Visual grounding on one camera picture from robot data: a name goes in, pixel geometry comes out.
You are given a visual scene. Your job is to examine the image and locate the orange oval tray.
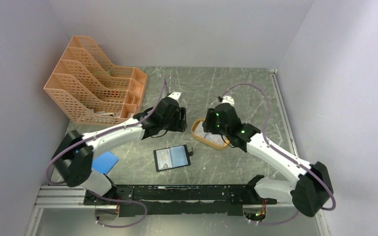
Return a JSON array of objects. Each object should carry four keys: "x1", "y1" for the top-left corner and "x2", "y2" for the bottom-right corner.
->
[{"x1": 191, "y1": 118, "x2": 228, "y2": 150}]

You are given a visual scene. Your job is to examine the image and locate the black leather card holder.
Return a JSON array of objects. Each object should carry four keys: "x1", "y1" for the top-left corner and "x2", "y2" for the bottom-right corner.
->
[{"x1": 153, "y1": 145, "x2": 193, "y2": 172}]

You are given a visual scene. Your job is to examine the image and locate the white card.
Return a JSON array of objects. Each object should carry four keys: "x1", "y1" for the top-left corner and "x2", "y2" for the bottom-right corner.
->
[{"x1": 157, "y1": 149, "x2": 172, "y2": 170}]

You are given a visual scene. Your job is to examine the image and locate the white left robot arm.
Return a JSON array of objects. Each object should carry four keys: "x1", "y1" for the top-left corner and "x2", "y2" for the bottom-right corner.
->
[{"x1": 50, "y1": 97, "x2": 187, "y2": 205}]

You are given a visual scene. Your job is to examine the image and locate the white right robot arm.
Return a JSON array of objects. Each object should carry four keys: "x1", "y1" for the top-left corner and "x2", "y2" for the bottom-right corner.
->
[{"x1": 203, "y1": 103, "x2": 336, "y2": 217}]

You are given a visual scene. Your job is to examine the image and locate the credit card in tray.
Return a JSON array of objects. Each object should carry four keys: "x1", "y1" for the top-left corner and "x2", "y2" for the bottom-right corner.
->
[{"x1": 195, "y1": 132, "x2": 224, "y2": 146}]

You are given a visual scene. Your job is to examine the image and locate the blue folder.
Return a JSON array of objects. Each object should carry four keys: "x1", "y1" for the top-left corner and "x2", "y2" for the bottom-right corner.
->
[{"x1": 92, "y1": 151, "x2": 119, "y2": 175}]

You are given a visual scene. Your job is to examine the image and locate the orange mesh file organizer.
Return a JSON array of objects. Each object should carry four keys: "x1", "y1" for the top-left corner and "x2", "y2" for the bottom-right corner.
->
[{"x1": 44, "y1": 35, "x2": 148, "y2": 126}]

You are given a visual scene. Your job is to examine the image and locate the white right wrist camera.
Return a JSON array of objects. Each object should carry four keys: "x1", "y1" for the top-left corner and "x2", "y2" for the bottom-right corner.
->
[{"x1": 218, "y1": 96, "x2": 235, "y2": 106}]

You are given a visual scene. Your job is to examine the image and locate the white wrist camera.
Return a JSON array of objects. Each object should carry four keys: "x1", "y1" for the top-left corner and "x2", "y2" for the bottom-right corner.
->
[
  {"x1": 218, "y1": 96, "x2": 235, "y2": 106},
  {"x1": 168, "y1": 92, "x2": 182, "y2": 101}
]

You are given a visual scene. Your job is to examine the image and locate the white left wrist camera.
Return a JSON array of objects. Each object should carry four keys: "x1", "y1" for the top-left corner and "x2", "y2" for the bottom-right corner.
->
[{"x1": 168, "y1": 92, "x2": 182, "y2": 101}]

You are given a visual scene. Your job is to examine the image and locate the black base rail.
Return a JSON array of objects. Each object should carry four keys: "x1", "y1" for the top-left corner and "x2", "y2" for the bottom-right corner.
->
[{"x1": 83, "y1": 184, "x2": 277, "y2": 217}]

